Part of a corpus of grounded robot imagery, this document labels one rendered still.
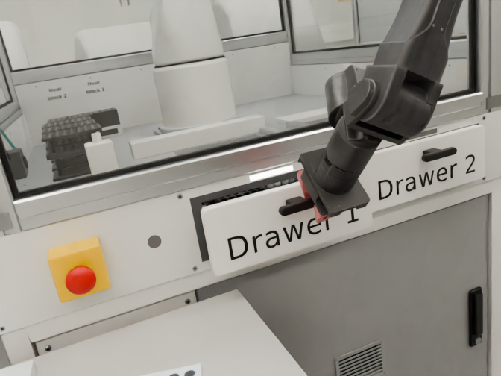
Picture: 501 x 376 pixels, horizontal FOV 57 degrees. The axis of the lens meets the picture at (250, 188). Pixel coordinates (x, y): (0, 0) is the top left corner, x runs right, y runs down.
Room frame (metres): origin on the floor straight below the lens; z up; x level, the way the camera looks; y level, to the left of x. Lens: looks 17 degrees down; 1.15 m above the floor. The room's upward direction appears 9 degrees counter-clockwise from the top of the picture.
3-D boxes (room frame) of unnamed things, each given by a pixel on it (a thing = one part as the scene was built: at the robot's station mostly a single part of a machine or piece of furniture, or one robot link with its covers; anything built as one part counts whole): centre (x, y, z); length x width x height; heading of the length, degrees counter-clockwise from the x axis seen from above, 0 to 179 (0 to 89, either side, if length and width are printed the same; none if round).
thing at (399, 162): (0.84, -0.34, 0.87); 0.29 x 0.02 x 0.11; 109
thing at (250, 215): (0.69, -0.06, 0.87); 0.29 x 0.02 x 0.11; 109
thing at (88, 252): (0.62, 0.26, 0.88); 0.07 x 0.05 x 0.07; 109
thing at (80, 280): (0.58, 0.25, 0.88); 0.04 x 0.03 x 0.04; 109
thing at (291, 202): (0.66, -0.07, 0.91); 0.07 x 0.04 x 0.01; 109
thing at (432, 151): (0.82, -0.35, 0.91); 0.07 x 0.04 x 0.01; 109
